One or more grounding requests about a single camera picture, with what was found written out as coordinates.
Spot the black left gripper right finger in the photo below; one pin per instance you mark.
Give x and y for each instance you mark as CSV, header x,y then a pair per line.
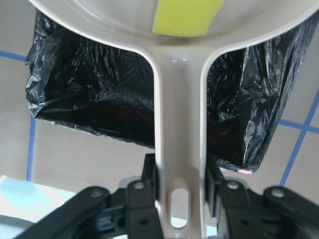
x,y
278,213

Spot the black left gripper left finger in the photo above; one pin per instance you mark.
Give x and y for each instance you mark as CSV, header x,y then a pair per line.
x,y
95,213

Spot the white plastic dustpan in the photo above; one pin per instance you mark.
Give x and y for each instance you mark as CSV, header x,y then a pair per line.
x,y
180,67

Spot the pink bin with black bag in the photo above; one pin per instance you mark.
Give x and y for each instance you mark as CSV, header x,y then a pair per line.
x,y
85,85

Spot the yellow sponge wedge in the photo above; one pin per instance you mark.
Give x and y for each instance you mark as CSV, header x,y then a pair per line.
x,y
185,18

